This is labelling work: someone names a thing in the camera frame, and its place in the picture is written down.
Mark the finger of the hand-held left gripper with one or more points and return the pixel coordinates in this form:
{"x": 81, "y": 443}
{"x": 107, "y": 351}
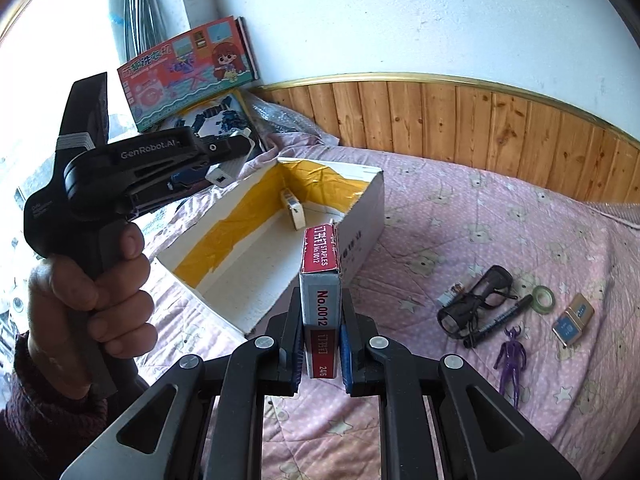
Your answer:
{"x": 225, "y": 147}
{"x": 182, "y": 179}

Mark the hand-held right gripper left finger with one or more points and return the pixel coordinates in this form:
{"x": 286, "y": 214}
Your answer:
{"x": 298, "y": 362}

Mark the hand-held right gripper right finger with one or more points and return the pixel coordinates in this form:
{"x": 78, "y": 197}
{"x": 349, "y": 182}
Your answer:
{"x": 346, "y": 362}

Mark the red staple box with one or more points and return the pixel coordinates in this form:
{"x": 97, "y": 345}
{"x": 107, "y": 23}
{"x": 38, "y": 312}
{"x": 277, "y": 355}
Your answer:
{"x": 322, "y": 305}

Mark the white cardboard box yellow tape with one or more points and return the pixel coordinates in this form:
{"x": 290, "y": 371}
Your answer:
{"x": 250, "y": 270}

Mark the black glasses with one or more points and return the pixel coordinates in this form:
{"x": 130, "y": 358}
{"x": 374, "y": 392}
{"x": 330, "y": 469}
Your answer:
{"x": 452, "y": 320}

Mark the black marker pen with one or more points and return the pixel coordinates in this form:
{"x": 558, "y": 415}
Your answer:
{"x": 500, "y": 321}

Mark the purple toy figure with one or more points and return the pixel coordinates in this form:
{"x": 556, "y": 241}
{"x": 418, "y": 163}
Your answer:
{"x": 511, "y": 360}

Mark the green tape roll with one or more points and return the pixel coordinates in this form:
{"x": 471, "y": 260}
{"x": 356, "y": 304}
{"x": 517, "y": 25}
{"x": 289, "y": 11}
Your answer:
{"x": 536, "y": 301}

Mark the gold metal box blue label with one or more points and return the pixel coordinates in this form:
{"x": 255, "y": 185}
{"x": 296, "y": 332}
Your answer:
{"x": 572, "y": 322}

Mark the person's left forearm maroon sleeve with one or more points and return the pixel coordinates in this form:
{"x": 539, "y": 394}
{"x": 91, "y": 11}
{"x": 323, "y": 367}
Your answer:
{"x": 45, "y": 410}

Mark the person's left hand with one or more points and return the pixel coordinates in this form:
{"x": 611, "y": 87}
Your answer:
{"x": 120, "y": 280}

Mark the white charger plug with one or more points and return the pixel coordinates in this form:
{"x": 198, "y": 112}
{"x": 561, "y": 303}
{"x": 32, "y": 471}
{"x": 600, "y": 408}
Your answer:
{"x": 220, "y": 177}

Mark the robot figure toy box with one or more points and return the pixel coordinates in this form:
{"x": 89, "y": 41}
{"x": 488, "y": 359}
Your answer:
{"x": 220, "y": 115}

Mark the clear bubble wrap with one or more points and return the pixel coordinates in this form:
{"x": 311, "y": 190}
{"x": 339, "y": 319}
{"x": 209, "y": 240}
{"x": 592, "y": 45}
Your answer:
{"x": 280, "y": 120}

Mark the green cartoon book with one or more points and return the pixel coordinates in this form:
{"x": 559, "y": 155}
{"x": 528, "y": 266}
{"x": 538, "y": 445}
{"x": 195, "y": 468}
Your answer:
{"x": 190, "y": 70}

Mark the small printed paper box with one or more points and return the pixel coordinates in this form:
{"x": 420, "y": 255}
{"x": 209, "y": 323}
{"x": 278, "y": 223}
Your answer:
{"x": 293, "y": 208}

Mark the small printed packet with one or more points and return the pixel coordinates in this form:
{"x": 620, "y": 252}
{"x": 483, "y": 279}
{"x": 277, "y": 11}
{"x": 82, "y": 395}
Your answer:
{"x": 449, "y": 294}

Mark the pink bear printed blanket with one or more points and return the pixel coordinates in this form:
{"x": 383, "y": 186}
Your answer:
{"x": 475, "y": 220}

